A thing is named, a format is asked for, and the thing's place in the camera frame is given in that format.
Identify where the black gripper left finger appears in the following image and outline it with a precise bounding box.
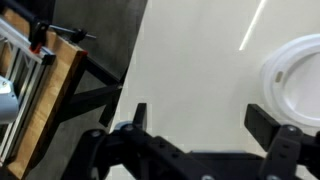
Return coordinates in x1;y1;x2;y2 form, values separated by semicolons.
61;103;208;180

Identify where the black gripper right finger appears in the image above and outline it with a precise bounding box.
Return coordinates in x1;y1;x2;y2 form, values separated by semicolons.
244;103;320;180

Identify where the printed paper cup white lid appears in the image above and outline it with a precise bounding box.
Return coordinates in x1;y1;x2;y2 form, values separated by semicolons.
259;33;320;130

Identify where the black metal stand leg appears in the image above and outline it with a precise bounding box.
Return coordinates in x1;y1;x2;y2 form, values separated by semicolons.
58;55;125;129

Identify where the wooden shelf with metal rack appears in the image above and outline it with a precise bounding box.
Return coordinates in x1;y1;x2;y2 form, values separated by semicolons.
0;7;89;180

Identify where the black red bar clamp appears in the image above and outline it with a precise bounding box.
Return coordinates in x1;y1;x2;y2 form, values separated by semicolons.
0;0;98;56

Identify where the aluminium extrusion frame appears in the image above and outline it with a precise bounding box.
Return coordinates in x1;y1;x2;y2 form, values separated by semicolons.
0;15;57;165

